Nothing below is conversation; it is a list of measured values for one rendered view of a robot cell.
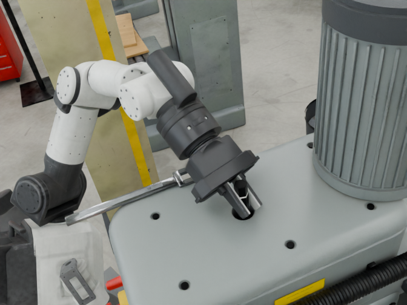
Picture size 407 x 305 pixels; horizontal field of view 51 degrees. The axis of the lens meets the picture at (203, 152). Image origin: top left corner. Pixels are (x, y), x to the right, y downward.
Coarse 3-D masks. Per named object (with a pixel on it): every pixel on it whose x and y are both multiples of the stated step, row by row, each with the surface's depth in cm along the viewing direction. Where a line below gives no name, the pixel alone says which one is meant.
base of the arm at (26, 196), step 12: (24, 180) 96; (36, 180) 95; (84, 180) 106; (24, 192) 96; (36, 192) 95; (48, 192) 96; (84, 192) 108; (24, 204) 97; (36, 204) 95; (48, 204) 96; (72, 204) 107; (36, 216) 97; (48, 216) 100; (60, 216) 104
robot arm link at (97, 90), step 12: (84, 72) 86; (96, 72) 83; (108, 72) 80; (84, 84) 87; (96, 84) 83; (108, 84) 80; (84, 96) 88; (96, 96) 89; (108, 96) 85; (108, 108) 94
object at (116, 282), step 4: (120, 276) 85; (112, 280) 84; (116, 280) 84; (120, 280) 84; (108, 284) 84; (112, 284) 84; (116, 284) 84; (120, 284) 84; (108, 288) 84; (112, 288) 84; (116, 288) 85
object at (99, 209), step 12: (168, 180) 77; (180, 180) 76; (192, 180) 76; (132, 192) 76; (144, 192) 75; (156, 192) 76; (108, 204) 74; (120, 204) 74; (72, 216) 73; (84, 216) 73
